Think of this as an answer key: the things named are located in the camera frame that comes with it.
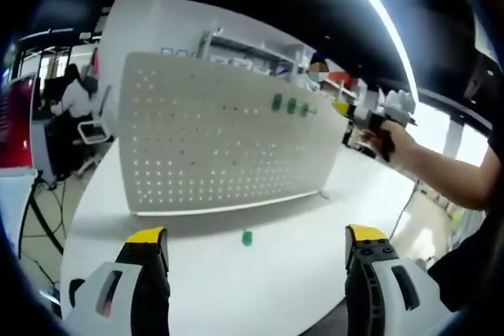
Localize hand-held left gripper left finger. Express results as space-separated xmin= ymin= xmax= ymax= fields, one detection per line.
xmin=62 ymin=226 xmax=172 ymax=336

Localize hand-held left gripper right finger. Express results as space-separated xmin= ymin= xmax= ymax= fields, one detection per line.
xmin=344 ymin=223 xmax=456 ymax=336

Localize white perforated mounting plate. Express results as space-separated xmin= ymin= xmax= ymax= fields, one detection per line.
xmin=117 ymin=51 xmax=347 ymax=217

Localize person's right hand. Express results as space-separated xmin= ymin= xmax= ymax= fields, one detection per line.
xmin=360 ymin=115 xmax=413 ymax=172

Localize ceiling light strip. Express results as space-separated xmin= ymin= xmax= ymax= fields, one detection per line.
xmin=322 ymin=0 xmax=421 ymax=93

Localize person's black clothing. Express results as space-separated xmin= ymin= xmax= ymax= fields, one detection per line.
xmin=427 ymin=127 xmax=504 ymax=313

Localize white shelf rack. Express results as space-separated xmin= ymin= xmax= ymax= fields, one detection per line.
xmin=198 ymin=27 xmax=316 ymax=81

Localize silver laptop with red screen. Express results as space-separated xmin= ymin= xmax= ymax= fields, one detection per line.
xmin=0 ymin=72 xmax=39 ymax=172

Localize black monitor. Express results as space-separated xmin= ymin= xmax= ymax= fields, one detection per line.
xmin=43 ymin=77 xmax=68 ymax=111

